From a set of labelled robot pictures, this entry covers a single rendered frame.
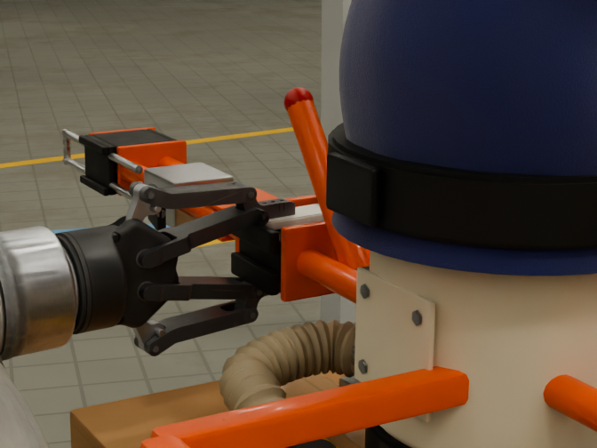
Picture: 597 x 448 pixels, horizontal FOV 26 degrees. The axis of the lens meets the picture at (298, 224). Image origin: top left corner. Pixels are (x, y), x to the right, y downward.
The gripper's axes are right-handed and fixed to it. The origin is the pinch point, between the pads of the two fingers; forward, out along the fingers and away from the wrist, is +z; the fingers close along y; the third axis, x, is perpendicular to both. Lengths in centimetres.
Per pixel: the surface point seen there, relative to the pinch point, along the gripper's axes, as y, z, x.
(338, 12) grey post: 12, 179, -251
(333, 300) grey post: 108, 179, -253
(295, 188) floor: 120, 284, -438
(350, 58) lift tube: -18.4, -11.0, 23.2
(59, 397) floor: 120, 80, -252
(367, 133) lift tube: -14.3, -11.1, 25.0
